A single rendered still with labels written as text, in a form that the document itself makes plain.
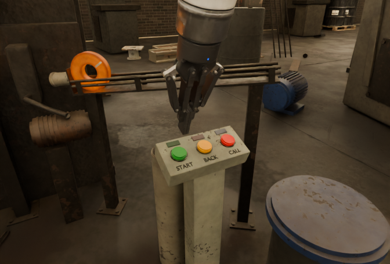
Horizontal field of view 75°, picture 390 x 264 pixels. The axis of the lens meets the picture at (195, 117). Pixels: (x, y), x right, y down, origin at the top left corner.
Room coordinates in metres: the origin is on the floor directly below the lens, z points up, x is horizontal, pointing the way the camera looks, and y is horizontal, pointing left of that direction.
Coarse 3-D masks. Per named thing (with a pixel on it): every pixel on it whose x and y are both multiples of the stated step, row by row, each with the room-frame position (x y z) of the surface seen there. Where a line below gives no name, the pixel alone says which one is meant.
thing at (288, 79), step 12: (288, 72) 2.41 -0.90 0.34; (264, 84) 2.22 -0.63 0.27; (276, 84) 2.12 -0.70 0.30; (288, 84) 2.12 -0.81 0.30; (300, 84) 2.25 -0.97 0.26; (264, 96) 2.19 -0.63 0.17; (276, 96) 2.11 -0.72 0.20; (288, 96) 2.06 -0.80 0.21; (300, 96) 2.23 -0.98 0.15; (276, 108) 2.10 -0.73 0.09; (288, 108) 2.22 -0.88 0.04; (300, 108) 2.23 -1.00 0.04
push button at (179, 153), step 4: (176, 148) 0.57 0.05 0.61; (180, 148) 0.57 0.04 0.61; (172, 152) 0.55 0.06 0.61; (176, 152) 0.55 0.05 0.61; (180, 152) 0.55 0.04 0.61; (184, 152) 0.56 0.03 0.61; (172, 156) 0.54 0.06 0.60; (176, 156) 0.54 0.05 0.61; (180, 156) 0.54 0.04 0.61; (184, 156) 0.55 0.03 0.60
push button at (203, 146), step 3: (201, 141) 0.60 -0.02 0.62; (204, 141) 0.60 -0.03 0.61; (207, 141) 0.60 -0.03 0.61; (198, 144) 0.59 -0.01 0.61; (201, 144) 0.59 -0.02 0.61; (204, 144) 0.59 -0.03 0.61; (207, 144) 0.59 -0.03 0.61; (210, 144) 0.59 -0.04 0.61; (198, 147) 0.58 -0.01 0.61; (201, 147) 0.58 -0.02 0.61; (204, 147) 0.58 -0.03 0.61; (207, 147) 0.58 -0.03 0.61; (210, 147) 0.58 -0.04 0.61; (201, 150) 0.57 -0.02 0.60; (204, 150) 0.57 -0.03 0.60; (207, 150) 0.58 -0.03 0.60; (210, 150) 0.58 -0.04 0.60
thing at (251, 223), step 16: (96, 96) 0.98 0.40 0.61; (256, 96) 0.89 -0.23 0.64; (96, 112) 0.98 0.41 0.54; (256, 112) 0.89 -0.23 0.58; (96, 128) 0.98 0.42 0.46; (256, 128) 0.89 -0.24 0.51; (96, 144) 0.98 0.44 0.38; (256, 144) 0.89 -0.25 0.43; (112, 160) 1.02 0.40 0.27; (112, 176) 1.00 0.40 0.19; (240, 176) 0.93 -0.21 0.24; (112, 192) 0.97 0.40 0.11; (240, 192) 0.89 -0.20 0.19; (112, 208) 0.98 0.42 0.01; (240, 208) 0.89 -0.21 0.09; (240, 224) 0.88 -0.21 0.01
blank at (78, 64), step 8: (80, 56) 0.99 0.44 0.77; (88, 56) 0.98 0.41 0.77; (96, 56) 0.98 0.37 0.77; (72, 64) 0.99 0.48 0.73; (80, 64) 0.99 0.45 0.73; (96, 64) 0.98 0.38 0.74; (104, 64) 0.98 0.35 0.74; (72, 72) 0.99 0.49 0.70; (80, 72) 0.99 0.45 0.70; (104, 72) 0.98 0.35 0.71; (88, 88) 0.99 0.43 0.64; (96, 88) 0.98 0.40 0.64
